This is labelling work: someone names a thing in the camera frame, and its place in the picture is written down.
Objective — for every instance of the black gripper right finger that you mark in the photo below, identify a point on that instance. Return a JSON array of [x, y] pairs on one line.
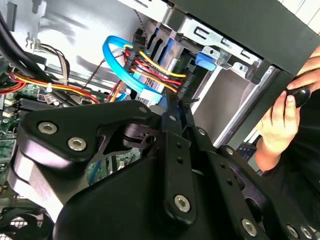
[[225, 175]]

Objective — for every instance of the small round black tool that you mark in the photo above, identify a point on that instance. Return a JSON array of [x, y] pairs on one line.
[[301, 96]]

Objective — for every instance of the person's bare hand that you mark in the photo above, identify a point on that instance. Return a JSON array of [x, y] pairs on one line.
[[280, 130], [310, 75]]

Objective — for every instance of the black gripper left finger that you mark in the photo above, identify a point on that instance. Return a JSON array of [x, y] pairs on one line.
[[75, 120]]

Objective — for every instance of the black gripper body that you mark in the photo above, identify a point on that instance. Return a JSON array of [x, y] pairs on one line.
[[112, 212]]

